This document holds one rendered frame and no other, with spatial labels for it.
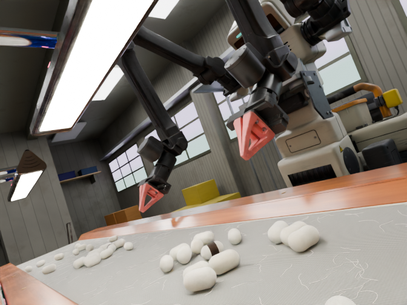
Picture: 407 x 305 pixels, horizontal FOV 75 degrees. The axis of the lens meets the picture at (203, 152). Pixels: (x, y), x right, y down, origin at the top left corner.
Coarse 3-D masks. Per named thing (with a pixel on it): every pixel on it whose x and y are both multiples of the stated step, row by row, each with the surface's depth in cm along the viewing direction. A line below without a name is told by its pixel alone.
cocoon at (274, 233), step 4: (276, 224) 33; (280, 224) 33; (284, 224) 33; (272, 228) 32; (276, 228) 32; (280, 228) 32; (268, 232) 32; (272, 232) 31; (276, 232) 31; (268, 236) 32; (272, 236) 31; (276, 236) 31; (272, 240) 32; (276, 240) 31; (280, 240) 31
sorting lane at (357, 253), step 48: (96, 240) 112; (144, 240) 69; (192, 240) 50; (336, 240) 27; (384, 240) 24; (96, 288) 41; (144, 288) 33; (240, 288) 24; (288, 288) 21; (336, 288) 19; (384, 288) 17
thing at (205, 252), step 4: (216, 244) 35; (220, 244) 35; (204, 248) 35; (208, 248) 35; (220, 248) 35; (200, 252) 35; (204, 252) 35; (208, 252) 35; (204, 256) 35; (208, 256) 34
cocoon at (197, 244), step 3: (195, 240) 40; (198, 240) 40; (201, 240) 41; (192, 243) 40; (195, 243) 39; (198, 243) 39; (201, 243) 39; (192, 246) 39; (195, 246) 39; (198, 246) 39; (201, 246) 39; (192, 249) 39; (195, 249) 39; (198, 249) 39; (195, 252) 39; (198, 252) 39
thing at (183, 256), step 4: (180, 248) 38; (184, 248) 38; (188, 248) 38; (180, 252) 37; (184, 252) 37; (188, 252) 37; (180, 256) 36; (184, 256) 36; (188, 256) 37; (180, 260) 36; (184, 260) 36; (188, 260) 37
